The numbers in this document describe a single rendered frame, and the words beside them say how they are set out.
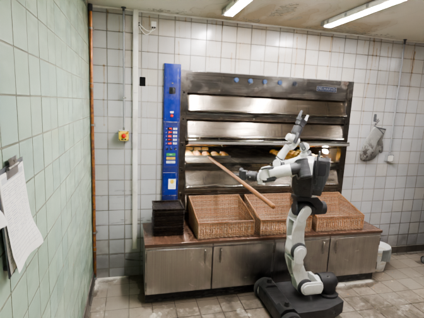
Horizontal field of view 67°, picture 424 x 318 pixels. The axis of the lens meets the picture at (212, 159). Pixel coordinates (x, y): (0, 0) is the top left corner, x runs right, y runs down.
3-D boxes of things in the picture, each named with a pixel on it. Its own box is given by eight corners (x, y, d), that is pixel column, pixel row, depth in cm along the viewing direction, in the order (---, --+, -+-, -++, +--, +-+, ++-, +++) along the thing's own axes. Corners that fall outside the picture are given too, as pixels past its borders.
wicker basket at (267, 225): (241, 217, 351) (243, 193, 346) (288, 215, 366) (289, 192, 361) (259, 236, 305) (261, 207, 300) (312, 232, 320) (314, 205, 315)
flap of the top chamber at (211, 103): (187, 111, 319) (186, 92, 322) (345, 118, 363) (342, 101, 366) (188, 110, 314) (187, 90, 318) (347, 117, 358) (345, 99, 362)
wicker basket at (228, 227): (186, 221, 336) (187, 195, 331) (237, 217, 351) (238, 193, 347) (197, 240, 290) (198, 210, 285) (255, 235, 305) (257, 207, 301)
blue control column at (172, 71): (149, 213, 523) (151, 77, 487) (159, 212, 527) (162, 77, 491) (160, 274, 339) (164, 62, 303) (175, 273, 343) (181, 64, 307)
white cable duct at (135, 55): (132, 248, 330) (132, 9, 291) (137, 248, 331) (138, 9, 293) (132, 248, 328) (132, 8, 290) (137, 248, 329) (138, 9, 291)
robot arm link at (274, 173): (262, 183, 244) (292, 177, 239) (259, 166, 246) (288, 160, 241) (264, 183, 255) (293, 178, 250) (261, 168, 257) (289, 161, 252)
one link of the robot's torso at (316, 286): (310, 282, 296) (312, 269, 294) (323, 295, 277) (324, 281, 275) (290, 284, 291) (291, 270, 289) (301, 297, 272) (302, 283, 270)
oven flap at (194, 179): (184, 188, 332) (184, 169, 335) (337, 185, 376) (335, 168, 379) (185, 188, 327) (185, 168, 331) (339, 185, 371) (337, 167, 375)
